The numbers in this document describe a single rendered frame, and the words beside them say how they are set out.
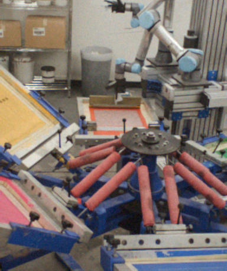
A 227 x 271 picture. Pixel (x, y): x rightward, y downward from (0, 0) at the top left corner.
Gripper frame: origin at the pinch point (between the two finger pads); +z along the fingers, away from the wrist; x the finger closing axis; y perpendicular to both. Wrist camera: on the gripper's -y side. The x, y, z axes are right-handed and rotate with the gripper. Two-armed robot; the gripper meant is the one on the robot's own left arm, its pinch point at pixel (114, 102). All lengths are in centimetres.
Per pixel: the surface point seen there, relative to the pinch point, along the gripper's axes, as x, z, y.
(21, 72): 281, 68, -91
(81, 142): -73, -1, -31
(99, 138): -73, -3, -19
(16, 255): -168, 8, -64
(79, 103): 0.6, 1.6, -27.8
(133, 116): -16.1, 5.0, 12.9
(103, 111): -7.4, 5.0, -9.3
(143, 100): 9.8, 2.3, 25.2
